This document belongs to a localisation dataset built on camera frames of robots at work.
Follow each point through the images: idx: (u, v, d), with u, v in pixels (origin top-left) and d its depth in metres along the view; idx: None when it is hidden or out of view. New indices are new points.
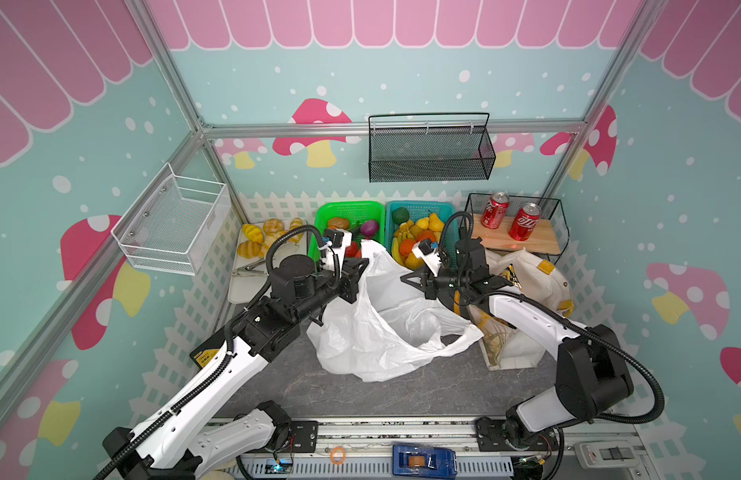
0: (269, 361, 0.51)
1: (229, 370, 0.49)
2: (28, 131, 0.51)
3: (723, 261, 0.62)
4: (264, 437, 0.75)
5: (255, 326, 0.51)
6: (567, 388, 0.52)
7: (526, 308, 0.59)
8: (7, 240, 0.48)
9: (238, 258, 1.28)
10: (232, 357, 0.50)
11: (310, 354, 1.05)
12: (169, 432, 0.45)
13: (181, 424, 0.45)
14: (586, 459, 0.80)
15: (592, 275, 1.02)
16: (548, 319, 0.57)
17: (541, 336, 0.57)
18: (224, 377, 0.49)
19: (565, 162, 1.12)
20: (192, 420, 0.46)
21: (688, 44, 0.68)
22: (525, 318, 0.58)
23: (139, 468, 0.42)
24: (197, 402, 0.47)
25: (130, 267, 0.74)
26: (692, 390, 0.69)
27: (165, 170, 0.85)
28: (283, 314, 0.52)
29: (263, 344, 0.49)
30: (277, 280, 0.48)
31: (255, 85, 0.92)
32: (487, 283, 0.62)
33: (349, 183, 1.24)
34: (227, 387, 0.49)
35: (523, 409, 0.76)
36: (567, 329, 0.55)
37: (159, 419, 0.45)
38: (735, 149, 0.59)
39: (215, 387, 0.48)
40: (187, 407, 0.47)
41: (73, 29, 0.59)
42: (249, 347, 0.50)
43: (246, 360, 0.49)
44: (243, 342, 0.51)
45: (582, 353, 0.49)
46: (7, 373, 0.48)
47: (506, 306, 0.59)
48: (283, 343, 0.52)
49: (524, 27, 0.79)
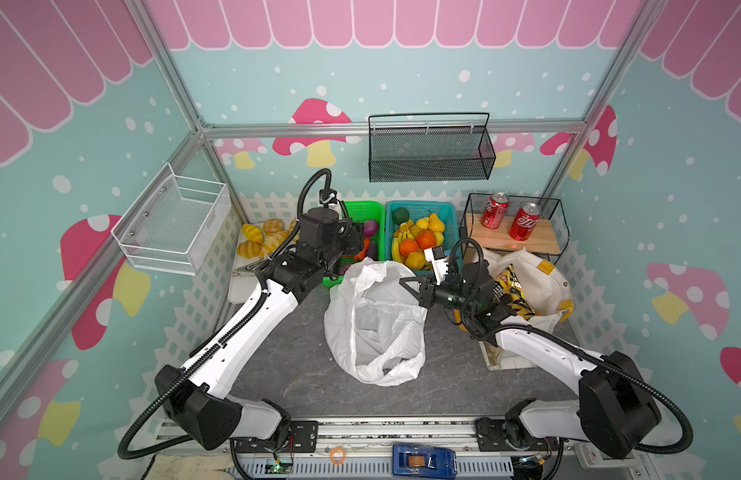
0: (298, 300, 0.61)
1: (266, 306, 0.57)
2: (29, 131, 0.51)
3: (723, 261, 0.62)
4: (271, 424, 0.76)
5: (284, 269, 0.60)
6: (593, 423, 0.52)
7: (536, 341, 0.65)
8: (7, 240, 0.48)
9: (238, 258, 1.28)
10: (267, 295, 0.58)
11: (310, 354, 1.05)
12: (220, 362, 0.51)
13: (229, 356, 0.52)
14: (586, 459, 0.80)
15: (592, 275, 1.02)
16: (561, 351, 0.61)
17: (558, 369, 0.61)
18: (262, 313, 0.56)
19: (565, 162, 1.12)
20: (237, 353, 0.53)
21: (688, 44, 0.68)
22: (537, 350, 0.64)
23: (199, 393, 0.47)
24: (241, 338, 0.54)
25: (130, 267, 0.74)
26: (692, 390, 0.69)
27: (165, 170, 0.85)
28: (308, 259, 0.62)
29: (294, 283, 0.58)
30: (306, 223, 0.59)
31: (255, 85, 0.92)
32: (491, 316, 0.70)
33: (349, 183, 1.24)
34: (265, 323, 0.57)
35: (526, 413, 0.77)
36: (583, 360, 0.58)
37: (209, 351, 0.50)
38: (735, 149, 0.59)
39: (255, 325, 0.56)
40: (231, 344, 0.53)
41: (73, 30, 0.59)
42: (282, 286, 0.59)
43: (281, 297, 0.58)
44: (274, 283, 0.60)
45: (604, 387, 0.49)
46: (7, 373, 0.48)
47: (515, 339, 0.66)
48: (309, 285, 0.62)
49: (524, 27, 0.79)
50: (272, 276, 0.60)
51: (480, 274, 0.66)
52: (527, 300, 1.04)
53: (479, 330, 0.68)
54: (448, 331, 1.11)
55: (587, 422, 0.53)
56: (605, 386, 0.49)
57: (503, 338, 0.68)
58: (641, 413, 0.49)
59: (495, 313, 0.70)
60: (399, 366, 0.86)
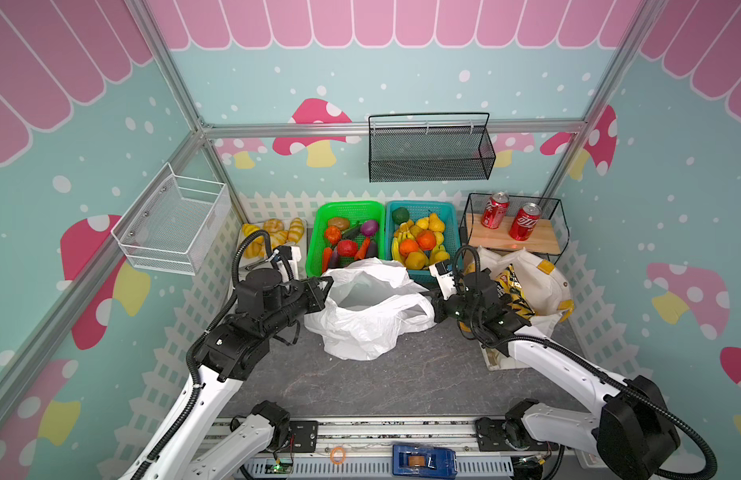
0: (242, 380, 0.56)
1: (201, 401, 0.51)
2: (28, 131, 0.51)
3: (723, 260, 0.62)
4: (265, 440, 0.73)
5: (219, 351, 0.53)
6: (611, 448, 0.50)
7: (552, 357, 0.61)
8: (7, 239, 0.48)
9: (238, 258, 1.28)
10: (201, 388, 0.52)
11: (310, 354, 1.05)
12: (152, 478, 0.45)
13: (162, 470, 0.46)
14: (587, 459, 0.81)
15: (592, 275, 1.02)
16: (582, 371, 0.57)
17: (577, 390, 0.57)
18: (198, 409, 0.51)
19: (566, 162, 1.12)
20: (173, 461, 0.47)
21: (689, 43, 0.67)
22: (554, 367, 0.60)
23: None
24: (173, 445, 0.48)
25: (130, 266, 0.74)
26: (691, 391, 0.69)
27: (165, 170, 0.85)
28: (250, 330, 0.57)
29: (231, 369, 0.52)
30: (244, 292, 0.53)
31: (254, 84, 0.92)
32: (503, 322, 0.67)
33: (349, 183, 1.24)
34: (204, 418, 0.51)
35: (530, 417, 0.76)
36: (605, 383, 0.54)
37: (137, 470, 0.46)
38: (736, 149, 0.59)
39: (190, 426, 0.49)
40: (164, 454, 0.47)
41: (74, 31, 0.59)
42: (216, 373, 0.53)
43: (216, 389, 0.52)
44: (209, 371, 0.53)
45: (629, 415, 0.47)
46: (7, 373, 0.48)
47: (530, 352, 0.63)
48: (250, 360, 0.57)
49: (524, 27, 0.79)
50: (206, 361, 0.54)
51: (481, 280, 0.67)
52: (527, 300, 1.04)
53: (489, 338, 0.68)
54: (448, 331, 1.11)
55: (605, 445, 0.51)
56: (629, 415, 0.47)
57: (517, 350, 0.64)
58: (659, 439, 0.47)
59: (507, 322, 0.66)
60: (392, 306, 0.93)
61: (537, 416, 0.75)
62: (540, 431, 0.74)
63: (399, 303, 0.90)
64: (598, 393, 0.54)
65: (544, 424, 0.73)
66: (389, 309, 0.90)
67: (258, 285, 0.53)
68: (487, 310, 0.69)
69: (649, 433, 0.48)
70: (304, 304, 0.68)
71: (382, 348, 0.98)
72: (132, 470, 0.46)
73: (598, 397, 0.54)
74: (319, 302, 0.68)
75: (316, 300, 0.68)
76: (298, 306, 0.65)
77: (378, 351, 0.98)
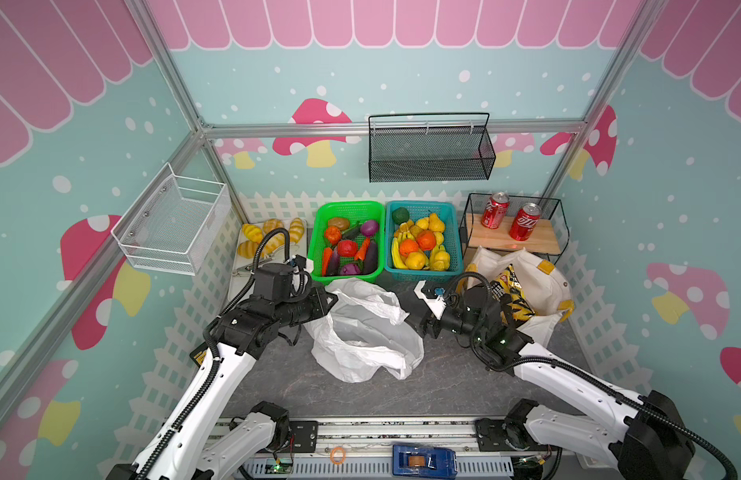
0: (255, 358, 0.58)
1: (221, 374, 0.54)
2: (29, 131, 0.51)
3: (723, 260, 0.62)
4: (268, 435, 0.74)
5: (234, 328, 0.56)
6: (637, 468, 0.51)
7: (562, 376, 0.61)
8: (8, 239, 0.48)
9: (238, 258, 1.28)
10: (220, 362, 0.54)
11: (310, 354, 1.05)
12: (177, 448, 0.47)
13: (186, 440, 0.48)
14: (587, 459, 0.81)
15: (592, 275, 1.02)
16: (596, 392, 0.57)
17: (594, 411, 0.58)
18: (217, 382, 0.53)
19: (566, 163, 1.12)
20: (196, 431, 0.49)
21: (689, 43, 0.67)
22: (568, 388, 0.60)
23: None
24: (197, 415, 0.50)
25: (130, 266, 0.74)
26: (692, 391, 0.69)
27: (165, 170, 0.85)
28: (263, 311, 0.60)
29: (247, 343, 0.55)
30: (264, 275, 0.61)
31: (254, 84, 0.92)
32: (503, 341, 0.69)
33: (349, 183, 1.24)
34: (222, 392, 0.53)
35: (534, 423, 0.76)
36: (621, 403, 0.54)
37: (162, 440, 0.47)
38: (737, 149, 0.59)
39: (210, 397, 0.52)
40: (188, 424, 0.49)
41: (74, 31, 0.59)
42: (234, 348, 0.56)
43: (235, 363, 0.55)
44: (227, 347, 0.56)
45: (652, 437, 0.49)
46: (7, 373, 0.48)
47: (541, 374, 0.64)
48: (264, 340, 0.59)
49: (524, 27, 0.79)
50: (223, 339, 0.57)
51: (485, 301, 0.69)
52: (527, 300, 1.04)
53: (494, 359, 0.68)
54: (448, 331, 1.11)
55: (629, 467, 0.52)
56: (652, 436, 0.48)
57: (523, 369, 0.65)
58: (681, 452, 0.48)
59: (510, 341, 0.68)
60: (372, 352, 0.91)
61: (541, 421, 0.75)
62: (545, 435, 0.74)
63: (387, 358, 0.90)
64: (617, 413, 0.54)
65: (550, 431, 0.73)
66: (375, 356, 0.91)
67: (274, 270, 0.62)
68: (489, 330, 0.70)
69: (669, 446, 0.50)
70: (309, 309, 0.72)
71: (356, 379, 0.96)
72: (155, 442, 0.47)
73: (618, 418, 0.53)
74: (323, 307, 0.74)
75: (320, 306, 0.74)
76: (304, 307, 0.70)
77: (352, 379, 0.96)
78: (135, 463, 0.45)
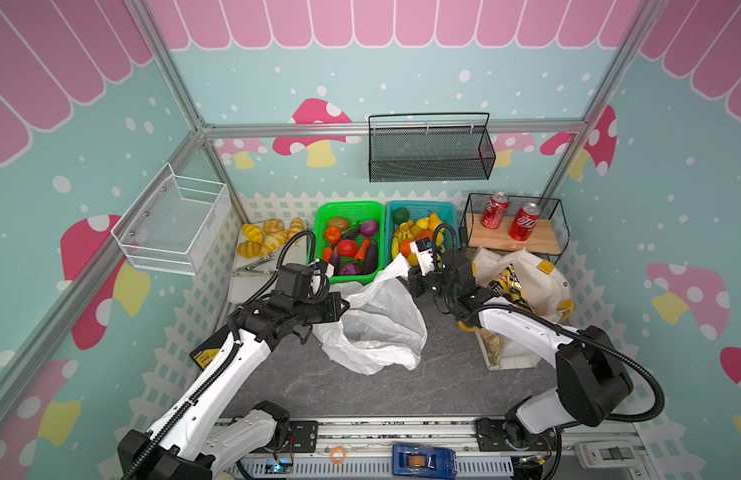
0: (271, 350, 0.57)
1: (238, 357, 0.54)
2: (29, 131, 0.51)
3: (723, 260, 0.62)
4: (268, 434, 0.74)
5: (255, 317, 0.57)
6: (569, 397, 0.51)
7: (515, 318, 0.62)
8: (8, 239, 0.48)
9: (238, 258, 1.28)
10: (240, 346, 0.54)
11: (310, 354, 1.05)
12: (190, 421, 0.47)
13: (200, 414, 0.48)
14: (587, 460, 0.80)
15: (592, 275, 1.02)
16: (541, 328, 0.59)
17: (539, 347, 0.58)
18: (235, 364, 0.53)
19: (565, 162, 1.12)
20: (210, 408, 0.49)
21: (689, 43, 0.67)
22: (516, 327, 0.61)
23: (169, 457, 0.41)
24: (213, 391, 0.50)
25: (130, 266, 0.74)
26: (693, 391, 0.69)
27: (165, 170, 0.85)
28: (282, 306, 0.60)
29: (266, 332, 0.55)
30: (287, 273, 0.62)
31: (254, 84, 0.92)
32: (474, 297, 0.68)
33: (349, 183, 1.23)
34: (238, 374, 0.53)
35: (522, 410, 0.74)
36: (560, 336, 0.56)
37: (178, 410, 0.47)
38: (736, 149, 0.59)
39: (227, 377, 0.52)
40: (204, 399, 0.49)
41: (74, 30, 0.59)
42: (254, 335, 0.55)
43: (253, 347, 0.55)
44: (248, 333, 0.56)
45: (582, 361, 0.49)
46: (7, 373, 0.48)
47: (496, 318, 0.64)
48: (282, 333, 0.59)
49: (524, 27, 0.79)
50: (245, 326, 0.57)
51: (458, 257, 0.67)
52: (527, 299, 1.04)
53: (463, 310, 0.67)
54: (448, 331, 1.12)
55: (562, 395, 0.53)
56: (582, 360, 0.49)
57: (487, 317, 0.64)
58: (613, 383, 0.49)
59: (479, 295, 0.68)
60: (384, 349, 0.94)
61: (528, 407, 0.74)
62: (537, 422, 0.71)
63: (398, 356, 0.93)
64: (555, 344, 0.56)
65: (535, 414, 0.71)
66: (386, 357, 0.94)
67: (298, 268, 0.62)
68: (461, 287, 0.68)
69: (604, 378, 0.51)
70: (322, 312, 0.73)
71: (371, 371, 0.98)
72: (171, 413, 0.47)
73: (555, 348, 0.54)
74: (336, 312, 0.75)
75: (333, 311, 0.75)
76: (318, 308, 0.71)
77: (367, 371, 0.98)
78: (150, 431, 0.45)
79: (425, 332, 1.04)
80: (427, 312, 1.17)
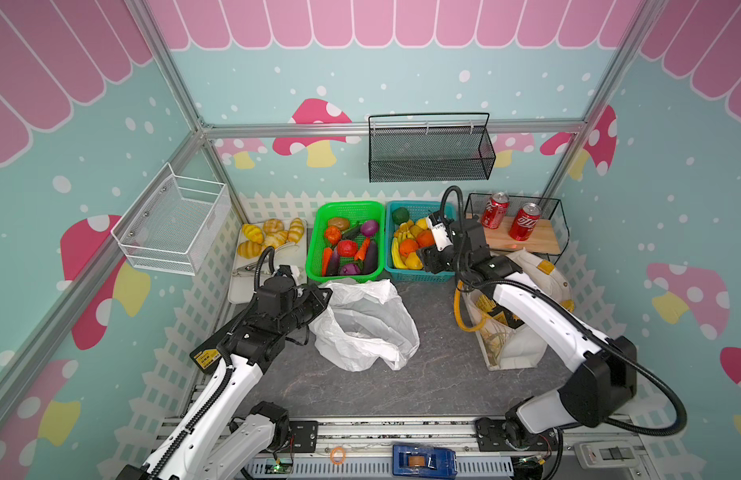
0: (263, 371, 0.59)
1: (232, 382, 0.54)
2: (29, 131, 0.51)
3: (723, 260, 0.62)
4: (268, 435, 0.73)
5: (246, 341, 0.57)
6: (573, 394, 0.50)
7: (540, 307, 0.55)
8: (8, 239, 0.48)
9: (238, 258, 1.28)
10: (233, 370, 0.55)
11: (310, 354, 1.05)
12: (187, 449, 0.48)
13: (197, 441, 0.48)
14: (587, 459, 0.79)
15: (592, 274, 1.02)
16: (567, 326, 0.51)
17: (556, 344, 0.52)
18: (228, 389, 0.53)
19: (566, 162, 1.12)
20: (207, 435, 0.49)
21: (689, 43, 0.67)
22: (539, 318, 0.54)
23: None
24: (208, 418, 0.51)
25: (130, 267, 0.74)
26: (693, 391, 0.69)
27: (165, 170, 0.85)
28: (268, 328, 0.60)
29: (259, 355, 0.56)
30: (265, 295, 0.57)
31: (254, 84, 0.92)
32: (493, 267, 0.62)
33: (349, 183, 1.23)
34: (232, 399, 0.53)
35: (522, 410, 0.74)
36: (588, 340, 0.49)
37: (175, 440, 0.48)
38: (735, 149, 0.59)
39: (221, 403, 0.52)
40: (200, 426, 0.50)
41: (74, 31, 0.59)
42: (246, 359, 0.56)
43: (247, 370, 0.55)
44: (240, 356, 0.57)
45: (605, 371, 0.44)
46: (7, 373, 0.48)
47: (517, 300, 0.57)
48: (273, 353, 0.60)
49: (524, 27, 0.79)
50: (236, 350, 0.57)
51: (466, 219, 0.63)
52: None
53: (476, 279, 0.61)
54: (448, 331, 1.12)
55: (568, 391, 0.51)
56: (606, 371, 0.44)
57: (503, 293, 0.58)
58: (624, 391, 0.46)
59: (499, 266, 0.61)
60: (367, 346, 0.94)
61: (527, 407, 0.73)
62: (536, 424, 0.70)
63: (383, 350, 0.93)
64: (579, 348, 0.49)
65: (535, 413, 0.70)
66: (372, 347, 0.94)
67: (276, 289, 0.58)
68: (474, 253, 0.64)
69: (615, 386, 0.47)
70: (309, 308, 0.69)
71: (356, 368, 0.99)
72: (169, 443, 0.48)
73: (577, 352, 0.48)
74: (321, 301, 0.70)
75: (318, 302, 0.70)
76: (304, 309, 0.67)
77: (353, 367, 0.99)
78: (149, 463, 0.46)
79: (418, 343, 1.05)
80: (427, 312, 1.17)
